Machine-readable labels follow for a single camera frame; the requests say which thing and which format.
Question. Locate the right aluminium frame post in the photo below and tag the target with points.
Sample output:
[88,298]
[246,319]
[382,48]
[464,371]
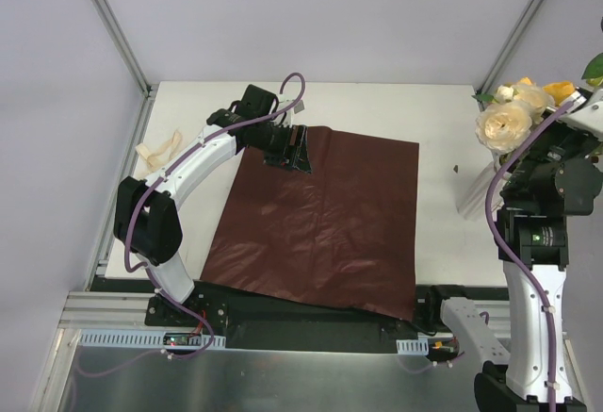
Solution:
[504,56]

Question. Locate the left white cable duct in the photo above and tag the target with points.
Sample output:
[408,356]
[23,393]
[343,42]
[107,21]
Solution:
[126,339]

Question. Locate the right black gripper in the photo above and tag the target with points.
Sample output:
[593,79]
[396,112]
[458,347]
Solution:
[545,149]

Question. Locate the white cable duct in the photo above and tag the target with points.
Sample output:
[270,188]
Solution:
[126,339]
[413,347]

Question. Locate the white cream rose stem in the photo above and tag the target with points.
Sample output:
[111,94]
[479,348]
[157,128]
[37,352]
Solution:
[510,114]

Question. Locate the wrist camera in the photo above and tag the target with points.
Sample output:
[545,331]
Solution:
[290,104]
[585,112]

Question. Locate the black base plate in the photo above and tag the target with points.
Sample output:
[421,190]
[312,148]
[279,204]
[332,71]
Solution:
[250,321]

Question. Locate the yellow rose stem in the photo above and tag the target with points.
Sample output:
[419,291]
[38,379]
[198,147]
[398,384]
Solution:
[559,91]

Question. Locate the left aluminium frame post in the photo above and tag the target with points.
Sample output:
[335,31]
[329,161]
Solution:
[122,45]

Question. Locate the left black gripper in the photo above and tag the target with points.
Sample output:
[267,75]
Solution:
[292,146]

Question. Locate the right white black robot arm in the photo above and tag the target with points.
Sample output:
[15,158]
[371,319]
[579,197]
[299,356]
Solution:
[551,179]

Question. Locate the aluminium frame post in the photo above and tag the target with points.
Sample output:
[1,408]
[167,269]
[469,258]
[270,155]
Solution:
[504,56]
[122,45]

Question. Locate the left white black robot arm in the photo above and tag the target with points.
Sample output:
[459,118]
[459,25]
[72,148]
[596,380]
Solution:
[146,215]

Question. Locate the right white cable duct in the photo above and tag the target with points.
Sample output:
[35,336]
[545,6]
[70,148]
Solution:
[413,347]

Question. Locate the white ribbed vase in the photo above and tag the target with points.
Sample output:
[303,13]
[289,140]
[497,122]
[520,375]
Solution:
[472,205]

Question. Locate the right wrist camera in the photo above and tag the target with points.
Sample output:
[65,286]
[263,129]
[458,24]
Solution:
[585,112]

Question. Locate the artificial flower bouquet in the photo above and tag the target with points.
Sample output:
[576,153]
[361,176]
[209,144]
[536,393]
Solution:
[593,71]

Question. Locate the cream ribbon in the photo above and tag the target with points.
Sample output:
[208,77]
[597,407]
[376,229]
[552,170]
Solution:
[161,155]

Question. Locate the red wrapping paper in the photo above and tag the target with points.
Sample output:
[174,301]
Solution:
[341,236]

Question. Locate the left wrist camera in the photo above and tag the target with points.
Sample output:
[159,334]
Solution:
[290,104]

